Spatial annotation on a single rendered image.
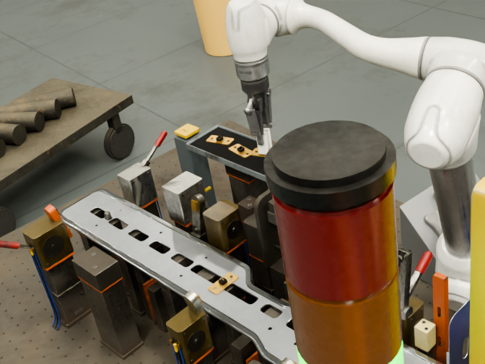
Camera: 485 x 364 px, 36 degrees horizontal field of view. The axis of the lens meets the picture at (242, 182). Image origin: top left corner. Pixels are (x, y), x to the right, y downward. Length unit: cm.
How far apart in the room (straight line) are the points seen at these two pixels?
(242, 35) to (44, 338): 117
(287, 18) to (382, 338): 161
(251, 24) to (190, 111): 324
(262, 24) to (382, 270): 154
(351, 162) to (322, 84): 479
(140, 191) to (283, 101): 269
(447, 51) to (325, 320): 132
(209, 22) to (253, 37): 385
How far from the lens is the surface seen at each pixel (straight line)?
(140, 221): 232
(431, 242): 232
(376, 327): 45
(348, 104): 490
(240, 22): 191
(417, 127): 160
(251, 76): 197
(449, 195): 180
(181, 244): 218
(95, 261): 217
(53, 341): 248
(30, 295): 269
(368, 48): 181
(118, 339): 228
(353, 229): 40
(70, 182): 467
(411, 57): 176
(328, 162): 40
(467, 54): 171
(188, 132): 240
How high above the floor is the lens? 229
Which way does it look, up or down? 33 degrees down
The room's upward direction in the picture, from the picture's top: 11 degrees counter-clockwise
